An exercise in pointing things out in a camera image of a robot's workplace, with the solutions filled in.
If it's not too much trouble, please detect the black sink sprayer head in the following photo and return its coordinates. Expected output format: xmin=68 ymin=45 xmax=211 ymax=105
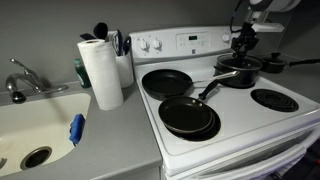
xmin=10 ymin=90 xmax=27 ymax=105

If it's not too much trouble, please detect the black two-handled pot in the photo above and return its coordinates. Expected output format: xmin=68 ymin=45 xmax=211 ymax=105
xmin=213 ymin=53 xmax=264 ymax=89

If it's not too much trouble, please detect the black coil burner under pan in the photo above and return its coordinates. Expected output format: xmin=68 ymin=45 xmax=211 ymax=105
xmin=165 ymin=105 xmax=222 ymax=143

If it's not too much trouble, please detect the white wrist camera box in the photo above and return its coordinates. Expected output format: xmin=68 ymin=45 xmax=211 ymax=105
xmin=251 ymin=22 xmax=285 ymax=34

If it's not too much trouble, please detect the uncovered black coil burner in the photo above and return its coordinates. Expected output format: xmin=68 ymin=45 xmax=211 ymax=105
xmin=250 ymin=88 xmax=300 ymax=113

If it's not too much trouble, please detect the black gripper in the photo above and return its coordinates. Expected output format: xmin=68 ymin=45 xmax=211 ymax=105
xmin=231 ymin=21 xmax=261 ymax=59

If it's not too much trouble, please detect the green dish soap bottle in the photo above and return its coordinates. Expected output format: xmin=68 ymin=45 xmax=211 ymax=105
xmin=73 ymin=58 xmax=92 ymax=89

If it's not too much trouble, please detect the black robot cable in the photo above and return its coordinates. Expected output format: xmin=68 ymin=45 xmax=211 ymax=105
xmin=229 ymin=0 xmax=246 ymax=35

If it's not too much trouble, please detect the black round spoon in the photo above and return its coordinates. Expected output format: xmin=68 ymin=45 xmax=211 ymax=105
xmin=92 ymin=21 xmax=110 ymax=41

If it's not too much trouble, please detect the cream kitchen sink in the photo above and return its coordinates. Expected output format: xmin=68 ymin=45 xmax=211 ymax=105
xmin=0 ymin=92 xmax=92 ymax=178

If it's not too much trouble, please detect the white stove knob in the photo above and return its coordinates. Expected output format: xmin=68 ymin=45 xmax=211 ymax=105
xmin=138 ymin=38 xmax=151 ymax=52
xmin=151 ymin=37 xmax=163 ymax=50
xmin=221 ymin=32 xmax=232 ymax=44

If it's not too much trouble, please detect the black slotted spatula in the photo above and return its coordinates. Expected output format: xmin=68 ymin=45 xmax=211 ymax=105
xmin=79 ymin=32 xmax=98 ymax=42

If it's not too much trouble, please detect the chrome sink faucet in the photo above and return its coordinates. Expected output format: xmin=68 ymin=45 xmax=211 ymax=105
xmin=5 ymin=57 xmax=70 ymax=98

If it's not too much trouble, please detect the black saucepan lid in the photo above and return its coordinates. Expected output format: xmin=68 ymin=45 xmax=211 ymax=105
xmin=261 ymin=51 xmax=287 ymax=66

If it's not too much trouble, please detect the white electric stove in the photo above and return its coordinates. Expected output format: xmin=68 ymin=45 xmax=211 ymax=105
xmin=128 ymin=25 xmax=320 ymax=180

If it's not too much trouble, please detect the dark blue utensil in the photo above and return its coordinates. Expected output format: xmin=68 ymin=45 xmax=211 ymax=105
xmin=122 ymin=35 xmax=132 ymax=55
xmin=115 ymin=29 xmax=125 ymax=57

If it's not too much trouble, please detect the large black steel-handled frying pan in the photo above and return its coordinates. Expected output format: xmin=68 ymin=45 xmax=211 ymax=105
xmin=141 ymin=68 xmax=241 ymax=101

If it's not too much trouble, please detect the small black frying pan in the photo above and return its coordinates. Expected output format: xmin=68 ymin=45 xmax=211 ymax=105
xmin=157 ymin=79 xmax=221 ymax=135

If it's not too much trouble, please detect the white utensil holder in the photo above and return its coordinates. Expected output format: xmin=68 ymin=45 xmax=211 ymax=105
xmin=114 ymin=51 xmax=136 ymax=90

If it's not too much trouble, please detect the white paper towel roll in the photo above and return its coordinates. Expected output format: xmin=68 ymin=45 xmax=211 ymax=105
xmin=76 ymin=38 xmax=125 ymax=112

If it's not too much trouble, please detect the white utensil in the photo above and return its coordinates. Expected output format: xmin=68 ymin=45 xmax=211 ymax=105
xmin=107 ymin=30 xmax=118 ymax=51

